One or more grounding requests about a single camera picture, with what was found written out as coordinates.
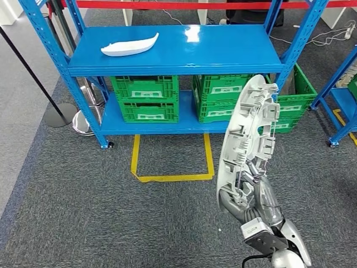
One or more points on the white cabinet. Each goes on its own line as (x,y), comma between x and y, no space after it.
(333,16)

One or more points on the black stanchion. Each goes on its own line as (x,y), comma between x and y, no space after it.
(60,115)

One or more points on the white plastic car trim part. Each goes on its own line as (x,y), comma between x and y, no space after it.
(128,47)

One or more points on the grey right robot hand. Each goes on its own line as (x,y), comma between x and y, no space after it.
(267,203)

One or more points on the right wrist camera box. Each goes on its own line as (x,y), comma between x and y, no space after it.
(259,236)

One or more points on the black office chair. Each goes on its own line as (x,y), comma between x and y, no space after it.
(250,16)

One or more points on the blue metal shelf rack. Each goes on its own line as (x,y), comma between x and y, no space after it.
(343,100)
(195,48)

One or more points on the grey plastic wheel hubcap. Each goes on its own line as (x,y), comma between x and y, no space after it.
(226,159)

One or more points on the white desk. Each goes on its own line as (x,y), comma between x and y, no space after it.
(202,16)

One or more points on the chrome stanchion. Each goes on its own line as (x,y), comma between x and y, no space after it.
(92,94)
(86,124)

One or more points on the red barrier belt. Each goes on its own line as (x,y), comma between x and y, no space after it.
(167,5)
(50,9)

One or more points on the yellow floor tape outline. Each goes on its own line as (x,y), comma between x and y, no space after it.
(207,155)

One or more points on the brown cardboard sheet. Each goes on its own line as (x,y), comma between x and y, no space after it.
(287,85)

